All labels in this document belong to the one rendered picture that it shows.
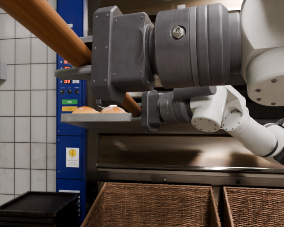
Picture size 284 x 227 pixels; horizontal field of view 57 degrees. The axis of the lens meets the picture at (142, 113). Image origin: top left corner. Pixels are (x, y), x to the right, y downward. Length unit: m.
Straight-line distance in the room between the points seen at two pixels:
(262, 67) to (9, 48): 1.59
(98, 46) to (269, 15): 0.18
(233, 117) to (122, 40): 0.44
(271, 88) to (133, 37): 0.15
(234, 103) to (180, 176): 0.80
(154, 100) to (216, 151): 0.75
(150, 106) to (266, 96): 0.47
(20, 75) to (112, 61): 1.39
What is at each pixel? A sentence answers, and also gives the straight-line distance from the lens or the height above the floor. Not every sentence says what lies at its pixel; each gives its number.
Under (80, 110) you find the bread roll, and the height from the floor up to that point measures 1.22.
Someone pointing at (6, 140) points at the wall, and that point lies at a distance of 1.72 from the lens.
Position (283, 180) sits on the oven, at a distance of 1.48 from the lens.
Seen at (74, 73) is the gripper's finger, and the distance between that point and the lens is 0.34.
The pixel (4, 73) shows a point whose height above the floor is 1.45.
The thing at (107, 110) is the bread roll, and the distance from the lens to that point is 0.89.
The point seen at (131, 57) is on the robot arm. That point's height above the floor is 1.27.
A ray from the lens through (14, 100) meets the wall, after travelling 1.68.
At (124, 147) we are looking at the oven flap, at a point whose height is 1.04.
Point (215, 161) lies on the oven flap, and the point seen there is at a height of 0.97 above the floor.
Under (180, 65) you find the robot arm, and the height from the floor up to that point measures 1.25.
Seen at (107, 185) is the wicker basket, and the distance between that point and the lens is 1.44.
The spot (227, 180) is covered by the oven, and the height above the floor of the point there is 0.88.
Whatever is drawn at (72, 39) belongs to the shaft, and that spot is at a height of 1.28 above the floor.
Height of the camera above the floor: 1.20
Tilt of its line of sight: 1 degrees up
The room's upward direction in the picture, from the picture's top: straight up
